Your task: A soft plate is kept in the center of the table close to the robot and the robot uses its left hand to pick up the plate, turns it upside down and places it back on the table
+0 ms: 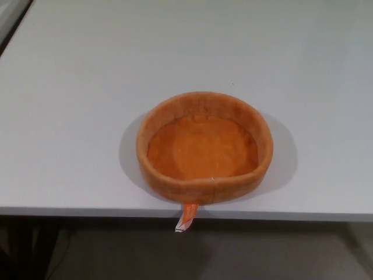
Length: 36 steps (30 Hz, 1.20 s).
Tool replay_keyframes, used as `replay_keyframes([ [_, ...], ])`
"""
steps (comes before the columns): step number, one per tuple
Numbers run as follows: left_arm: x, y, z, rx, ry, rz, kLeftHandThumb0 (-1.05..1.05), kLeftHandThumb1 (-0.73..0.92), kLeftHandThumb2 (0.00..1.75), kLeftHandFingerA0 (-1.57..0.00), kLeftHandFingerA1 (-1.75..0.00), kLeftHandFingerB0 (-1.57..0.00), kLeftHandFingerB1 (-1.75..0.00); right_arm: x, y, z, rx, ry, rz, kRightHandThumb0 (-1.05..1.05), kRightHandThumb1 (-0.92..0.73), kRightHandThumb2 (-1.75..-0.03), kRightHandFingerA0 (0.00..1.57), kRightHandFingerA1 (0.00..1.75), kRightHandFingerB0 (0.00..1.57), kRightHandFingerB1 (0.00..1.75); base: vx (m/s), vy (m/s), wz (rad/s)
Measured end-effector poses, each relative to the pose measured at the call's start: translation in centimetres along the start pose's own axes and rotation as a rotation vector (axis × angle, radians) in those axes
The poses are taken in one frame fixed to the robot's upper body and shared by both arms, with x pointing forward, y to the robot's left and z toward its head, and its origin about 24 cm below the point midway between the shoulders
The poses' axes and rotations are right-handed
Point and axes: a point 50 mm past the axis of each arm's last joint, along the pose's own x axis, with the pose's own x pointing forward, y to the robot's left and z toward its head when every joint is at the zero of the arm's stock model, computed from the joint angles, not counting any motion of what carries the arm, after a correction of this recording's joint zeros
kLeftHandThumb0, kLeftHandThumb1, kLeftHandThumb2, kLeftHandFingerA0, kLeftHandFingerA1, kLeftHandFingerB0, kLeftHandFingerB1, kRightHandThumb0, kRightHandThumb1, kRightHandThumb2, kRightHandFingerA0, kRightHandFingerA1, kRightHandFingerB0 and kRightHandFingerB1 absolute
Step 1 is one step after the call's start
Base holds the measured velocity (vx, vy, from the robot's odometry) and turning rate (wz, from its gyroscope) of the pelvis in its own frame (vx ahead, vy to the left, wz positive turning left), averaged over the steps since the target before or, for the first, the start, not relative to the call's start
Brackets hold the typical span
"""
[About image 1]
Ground orange plush soft plate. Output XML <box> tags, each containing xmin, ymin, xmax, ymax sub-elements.
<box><xmin>136</xmin><ymin>90</ymin><xmax>275</xmax><ymax>235</ymax></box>

